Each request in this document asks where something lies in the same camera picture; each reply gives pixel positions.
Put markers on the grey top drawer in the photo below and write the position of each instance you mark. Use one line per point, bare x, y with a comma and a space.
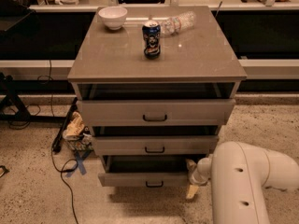
156, 112

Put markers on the grey bottom drawer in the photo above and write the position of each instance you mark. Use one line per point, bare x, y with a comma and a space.
153, 171

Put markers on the black stand legs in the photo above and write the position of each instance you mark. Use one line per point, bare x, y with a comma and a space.
22, 114

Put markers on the white ceramic bowl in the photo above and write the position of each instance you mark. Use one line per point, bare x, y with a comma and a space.
113, 17

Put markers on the black power strip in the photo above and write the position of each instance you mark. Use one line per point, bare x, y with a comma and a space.
56, 147

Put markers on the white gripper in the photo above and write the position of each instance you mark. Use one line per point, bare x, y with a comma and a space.
197, 175

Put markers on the clear plastic bottle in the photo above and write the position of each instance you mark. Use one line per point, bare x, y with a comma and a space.
179, 23

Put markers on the grey drawer cabinet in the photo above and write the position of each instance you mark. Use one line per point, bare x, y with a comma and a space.
156, 95

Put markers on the grey middle drawer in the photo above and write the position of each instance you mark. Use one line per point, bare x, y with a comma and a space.
154, 145

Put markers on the blue tape cross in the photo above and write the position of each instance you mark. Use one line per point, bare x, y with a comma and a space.
80, 157

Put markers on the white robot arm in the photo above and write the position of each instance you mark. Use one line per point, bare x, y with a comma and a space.
238, 173

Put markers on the blue soda can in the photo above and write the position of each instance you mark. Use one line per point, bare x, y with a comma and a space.
151, 34

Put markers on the grey drawer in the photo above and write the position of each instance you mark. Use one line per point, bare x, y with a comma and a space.
156, 112
154, 145
153, 171

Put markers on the crumpled snack bags box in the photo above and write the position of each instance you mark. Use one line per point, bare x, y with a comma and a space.
76, 134

